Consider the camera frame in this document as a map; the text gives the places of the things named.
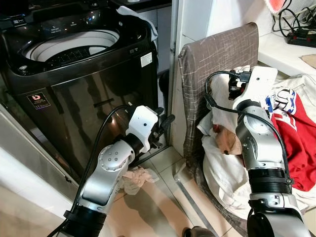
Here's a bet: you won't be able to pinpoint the dark top-load washing machine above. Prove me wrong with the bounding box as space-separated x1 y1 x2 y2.
0 0 159 181

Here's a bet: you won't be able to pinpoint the pale pink cloth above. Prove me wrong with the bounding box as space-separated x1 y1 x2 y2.
118 166 159 196

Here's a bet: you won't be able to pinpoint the small tan brown garment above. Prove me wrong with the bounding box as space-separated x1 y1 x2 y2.
211 124 243 156

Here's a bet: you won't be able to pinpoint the beige table mat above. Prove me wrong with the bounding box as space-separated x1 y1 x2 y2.
299 53 316 69

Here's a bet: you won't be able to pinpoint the white crumpled garment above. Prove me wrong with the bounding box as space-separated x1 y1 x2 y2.
197 66 316 219

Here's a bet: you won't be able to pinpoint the black power strip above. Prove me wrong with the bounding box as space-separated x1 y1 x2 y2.
285 29 316 48

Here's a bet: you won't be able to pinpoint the metal floor threshold strip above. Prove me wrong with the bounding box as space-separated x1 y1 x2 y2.
172 165 221 237

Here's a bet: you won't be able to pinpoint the red printed shirt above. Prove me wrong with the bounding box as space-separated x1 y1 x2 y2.
264 89 316 192

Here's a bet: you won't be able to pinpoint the pink red fluffy item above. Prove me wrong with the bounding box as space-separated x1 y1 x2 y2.
264 0 288 13

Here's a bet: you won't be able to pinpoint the white cloth on washer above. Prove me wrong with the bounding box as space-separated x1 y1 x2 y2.
116 5 159 42

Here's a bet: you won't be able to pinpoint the black robot foot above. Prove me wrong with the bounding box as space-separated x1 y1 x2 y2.
182 226 216 237

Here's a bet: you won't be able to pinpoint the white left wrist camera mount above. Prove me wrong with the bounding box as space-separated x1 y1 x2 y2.
125 105 159 153

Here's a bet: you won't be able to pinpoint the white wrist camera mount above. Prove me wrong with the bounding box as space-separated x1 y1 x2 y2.
125 105 159 153
232 66 278 112

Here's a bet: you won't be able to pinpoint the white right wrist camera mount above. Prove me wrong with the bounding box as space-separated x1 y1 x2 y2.
232 66 278 112

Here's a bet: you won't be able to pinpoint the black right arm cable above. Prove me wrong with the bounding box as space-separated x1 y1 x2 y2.
204 71 293 174

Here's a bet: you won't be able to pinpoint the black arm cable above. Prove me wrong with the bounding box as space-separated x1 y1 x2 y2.
47 105 135 237
204 71 293 174

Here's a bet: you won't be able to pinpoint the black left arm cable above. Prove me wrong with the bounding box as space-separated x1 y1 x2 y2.
47 105 135 237

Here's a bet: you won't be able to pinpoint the black tangled power cables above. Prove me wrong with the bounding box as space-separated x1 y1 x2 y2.
271 0 316 38

